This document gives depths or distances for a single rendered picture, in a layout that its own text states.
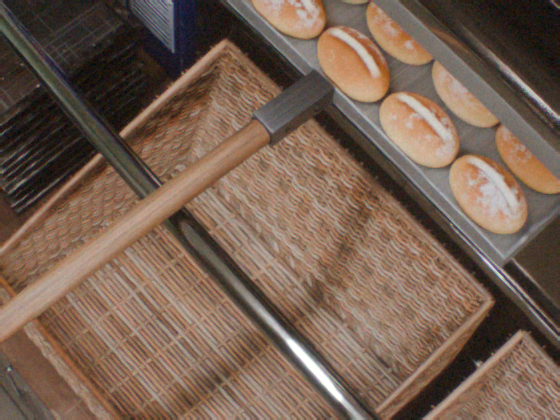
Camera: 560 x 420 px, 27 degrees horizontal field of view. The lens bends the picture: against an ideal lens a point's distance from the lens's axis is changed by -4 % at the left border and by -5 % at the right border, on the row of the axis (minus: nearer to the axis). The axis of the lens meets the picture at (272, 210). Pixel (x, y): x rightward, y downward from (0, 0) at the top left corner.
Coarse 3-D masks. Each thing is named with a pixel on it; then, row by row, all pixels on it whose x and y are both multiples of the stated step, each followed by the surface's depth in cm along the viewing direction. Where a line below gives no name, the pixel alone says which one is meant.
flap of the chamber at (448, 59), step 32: (384, 0) 109; (448, 0) 109; (480, 0) 110; (512, 0) 111; (544, 0) 112; (416, 32) 108; (480, 32) 108; (512, 32) 109; (544, 32) 110; (448, 64) 107; (512, 64) 106; (544, 64) 107; (480, 96) 105; (544, 96) 105; (512, 128) 104; (544, 160) 103
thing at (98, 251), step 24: (240, 144) 124; (264, 144) 126; (192, 168) 123; (216, 168) 123; (168, 192) 121; (192, 192) 122; (120, 216) 120; (144, 216) 120; (168, 216) 122; (96, 240) 118; (120, 240) 119; (72, 264) 117; (96, 264) 118; (48, 288) 116; (72, 288) 118; (0, 312) 114; (24, 312) 115; (0, 336) 114
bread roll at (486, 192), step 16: (464, 160) 123; (480, 160) 122; (464, 176) 122; (480, 176) 121; (496, 176) 121; (464, 192) 122; (480, 192) 121; (496, 192) 120; (512, 192) 121; (464, 208) 123; (480, 208) 121; (496, 208) 121; (512, 208) 121; (480, 224) 123; (496, 224) 122; (512, 224) 121
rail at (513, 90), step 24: (408, 0) 106; (432, 0) 106; (432, 24) 105; (456, 24) 105; (456, 48) 105; (480, 48) 104; (480, 72) 104; (504, 72) 103; (504, 96) 103; (528, 96) 102; (528, 120) 102; (552, 120) 101; (552, 144) 101
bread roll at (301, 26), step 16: (256, 0) 133; (272, 0) 131; (288, 0) 130; (304, 0) 130; (320, 0) 132; (272, 16) 132; (288, 16) 131; (304, 16) 130; (320, 16) 131; (288, 32) 132; (304, 32) 131; (320, 32) 132
